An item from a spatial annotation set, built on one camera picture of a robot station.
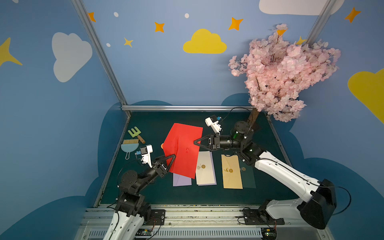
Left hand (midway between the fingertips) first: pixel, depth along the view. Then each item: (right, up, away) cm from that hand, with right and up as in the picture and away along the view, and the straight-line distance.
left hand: (173, 154), depth 64 cm
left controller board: (-15, -40, +7) cm, 43 cm away
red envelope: (+3, +6, -2) cm, 7 cm away
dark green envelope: (+42, -19, +24) cm, 51 cm away
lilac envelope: (0, -20, +24) cm, 31 cm away
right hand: (+10, +6, -4) cm, 13 cm away
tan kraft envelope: (+32, -16, +26) cm, 45 cm away
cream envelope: (+16, -16, +26) cm, 35 cm away
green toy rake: (-34, +7, +44) cm, 56 cm away
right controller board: (+46, -41, +9) cm, 62 cm away
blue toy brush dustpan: (-36, -1, +37) cm, 51 cm away
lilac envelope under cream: (+21, -17, +26) cm, 37 cm away
